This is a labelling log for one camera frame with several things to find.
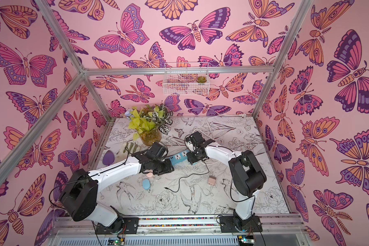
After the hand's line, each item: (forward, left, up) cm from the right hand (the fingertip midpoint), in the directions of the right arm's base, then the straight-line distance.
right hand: (192, 156), depth 94 cm
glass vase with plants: (+14, +26, +16) cm, 34 cm away
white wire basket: (+38, +5, +30) cm, 48 cm away
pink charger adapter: (-14, -11, -3) cm, 18 cm away
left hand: (-10, +10, +3) cm, 15 cm away
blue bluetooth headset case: (-17, +26, -3) cm, 31 cm away
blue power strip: (-1, +9, -1) cm, 9 cm away
